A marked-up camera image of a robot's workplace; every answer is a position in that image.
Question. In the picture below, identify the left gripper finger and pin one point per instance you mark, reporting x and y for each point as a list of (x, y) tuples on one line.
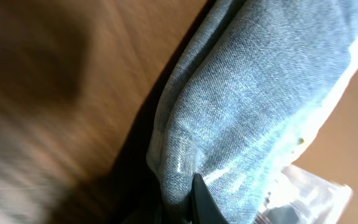
[(203, 208)]

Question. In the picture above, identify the blue jeans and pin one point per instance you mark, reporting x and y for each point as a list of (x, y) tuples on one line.
[(247, 97)]

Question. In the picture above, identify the clear plastic storage container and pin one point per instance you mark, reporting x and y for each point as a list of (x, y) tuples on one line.
[(297, 196)]

